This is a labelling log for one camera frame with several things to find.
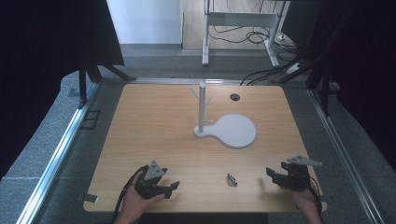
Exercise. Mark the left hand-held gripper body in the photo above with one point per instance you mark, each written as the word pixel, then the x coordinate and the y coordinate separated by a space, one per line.
pixel 148 186

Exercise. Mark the white power strip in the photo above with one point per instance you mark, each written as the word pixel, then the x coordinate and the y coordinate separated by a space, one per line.
pixel 294 68

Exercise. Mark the aluminium rail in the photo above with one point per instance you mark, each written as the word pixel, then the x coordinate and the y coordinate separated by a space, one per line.
pixel 339 149
pixel 186 81
pixel 57 155

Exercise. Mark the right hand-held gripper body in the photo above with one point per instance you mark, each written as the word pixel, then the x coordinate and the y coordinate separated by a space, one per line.
pixel 298 177

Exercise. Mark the white jewelry tree stand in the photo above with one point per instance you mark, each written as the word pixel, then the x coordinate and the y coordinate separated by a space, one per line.
pixel 232 130

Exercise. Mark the black tripod stand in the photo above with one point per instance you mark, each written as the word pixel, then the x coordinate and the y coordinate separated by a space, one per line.
pixel 320 77
pixel 93 73

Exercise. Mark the grey tape strip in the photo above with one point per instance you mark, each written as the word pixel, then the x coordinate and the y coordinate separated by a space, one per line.
pixel 88 197

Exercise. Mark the dark round table grommet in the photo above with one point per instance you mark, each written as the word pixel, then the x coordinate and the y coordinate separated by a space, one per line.
pixel 234 97

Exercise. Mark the black curtain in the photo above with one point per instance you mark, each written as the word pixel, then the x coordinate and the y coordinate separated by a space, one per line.
pixel 46 62
pixel 364 71

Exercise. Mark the white metal desk frame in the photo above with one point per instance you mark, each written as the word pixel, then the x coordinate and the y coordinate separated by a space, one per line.
pixel 239 18

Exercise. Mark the person's right hand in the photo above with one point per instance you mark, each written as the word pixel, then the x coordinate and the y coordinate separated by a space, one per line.
pixel 302 200

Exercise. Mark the person's left hand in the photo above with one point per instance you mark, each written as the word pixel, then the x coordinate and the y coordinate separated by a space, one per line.
pixel 134 202

